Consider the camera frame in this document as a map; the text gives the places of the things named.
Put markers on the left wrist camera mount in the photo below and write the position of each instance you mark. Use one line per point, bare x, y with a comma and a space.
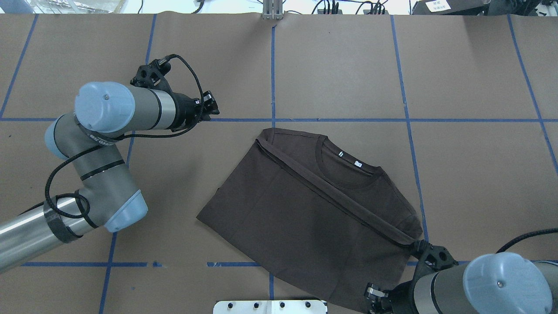
152, 76

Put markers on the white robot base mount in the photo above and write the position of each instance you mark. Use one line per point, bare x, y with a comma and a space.
271, 307

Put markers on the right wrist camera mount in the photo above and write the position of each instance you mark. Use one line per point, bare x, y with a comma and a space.
431, 258

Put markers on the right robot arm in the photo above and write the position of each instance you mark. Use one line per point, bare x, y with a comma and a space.
503, 283

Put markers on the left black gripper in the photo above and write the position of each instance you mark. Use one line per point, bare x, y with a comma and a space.
185, 111

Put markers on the aluminium frame post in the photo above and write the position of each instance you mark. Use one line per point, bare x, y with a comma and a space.
272, 9

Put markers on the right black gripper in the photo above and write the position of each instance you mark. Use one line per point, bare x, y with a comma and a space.
400, 300

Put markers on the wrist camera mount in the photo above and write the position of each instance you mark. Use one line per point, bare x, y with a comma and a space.
152, 76
431, 258

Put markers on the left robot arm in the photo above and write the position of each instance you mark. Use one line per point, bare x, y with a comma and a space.
93, 186

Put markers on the dark brown t-shirt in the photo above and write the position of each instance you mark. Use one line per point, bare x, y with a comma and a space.
315, 217

